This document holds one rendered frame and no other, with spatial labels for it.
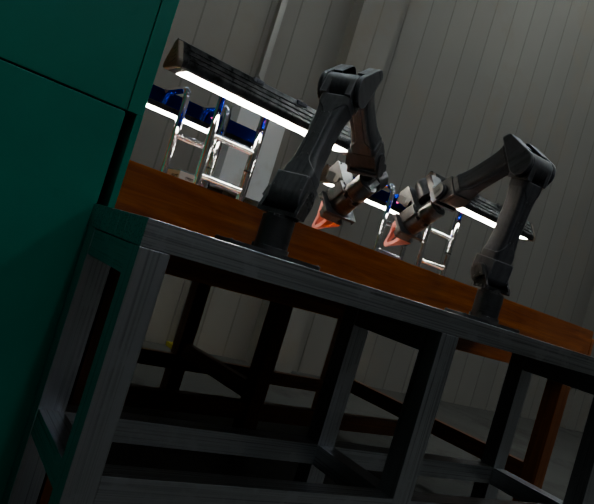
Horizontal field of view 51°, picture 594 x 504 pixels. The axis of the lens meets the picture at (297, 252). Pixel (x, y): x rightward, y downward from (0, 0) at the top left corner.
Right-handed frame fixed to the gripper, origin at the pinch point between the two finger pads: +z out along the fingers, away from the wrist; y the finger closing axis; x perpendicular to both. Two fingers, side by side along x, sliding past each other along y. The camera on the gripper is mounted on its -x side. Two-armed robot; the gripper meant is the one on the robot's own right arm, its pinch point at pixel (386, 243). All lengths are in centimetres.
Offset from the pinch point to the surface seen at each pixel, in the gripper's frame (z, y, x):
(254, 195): 137, -76, -147
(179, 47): -9, 72, -29
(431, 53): 45, -187, -258
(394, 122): 84, -173, -214
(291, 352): 192, -136, -75
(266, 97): -8, 46, -27
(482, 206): -8, -51, -27
